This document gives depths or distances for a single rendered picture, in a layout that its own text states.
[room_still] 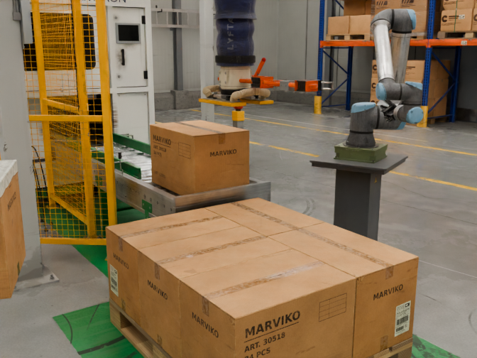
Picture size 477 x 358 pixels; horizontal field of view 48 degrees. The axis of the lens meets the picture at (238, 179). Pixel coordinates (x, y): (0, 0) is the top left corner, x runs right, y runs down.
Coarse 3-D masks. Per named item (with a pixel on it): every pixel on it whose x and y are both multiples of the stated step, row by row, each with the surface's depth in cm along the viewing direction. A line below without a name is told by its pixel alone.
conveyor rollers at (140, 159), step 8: (120, 144) 519; (128, 152) 478; (136, 152) 481; (128, 160) 449; (136, 160) 444; (144, 160) 447; (144, 168) 418; (144, 176) 390; (152, 184) 365; (168, 192) 343
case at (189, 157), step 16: (160, 128) 348; (176, 128) 344; (192, 128) 344; (208, 128) 344; (224, 128) 344; (160, 144) 351; (176, 144) 333; (192, 144) 316; (208, 144) 320; (224, 144) 327; (240, 144) 333; (160, 160) 355; (176, 160) 336; (192, 160) 318; (208, 160) 322; (224, 160) 329; (240, 160) 336; (160, 176) 358; (176, 176) 339; (192, 176) 321; (208, 176) 325; (224, 176) 331; (240, 176) 338; (176, 192) 342; (192, 192) 324
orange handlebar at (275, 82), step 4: (240, 80) 296; (244, 80) 293; (248, 80) 290; (264, 80) 280; (268, 80) 276; (272, 80) 274; (276, 80) 273; (280, 80) 275; (264, 84) 280; (268, 84) 276; (272, 84) 274; (276, 84) 271; (292, 84) 261; (312, 84) 253; (316, 84) 254; (312, 88) 253
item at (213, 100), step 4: (212, 96) 307; (228, 96) 295; (200, 100) 311; (204, 100) 308; (208, 100) 305; (212, 100) 302; (216, 100) 300; (220, 100) 297; (224, 100) 296; (228, 100) 296; (220, 104) 295; (224, 104) 291; (228, 104) 289; (232, 104) 287; (236, 104) 288; (240, 104) 290; (244, 104) 291
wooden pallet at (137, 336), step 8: (112, 304) 287; (112, 312) 288; (120, 312) 279; (112, 320) 290; (120, 320) 280; (128, 320) 283; (120, 328) 282; (128, 328) 282; (136, 328) 282; (128, 336) 274; (136, 336) 274; (144, 336) 274; (136, 344) 267; (144, 344) 267; (152, 344) 267; (400, 344) 245; (408, 344) 248; (144, 352) 259; (152, 352) 259; (160, 352) 242; (384, 352) 239; (392, 352) 242; (400, 352) 246; (408, 352) 250
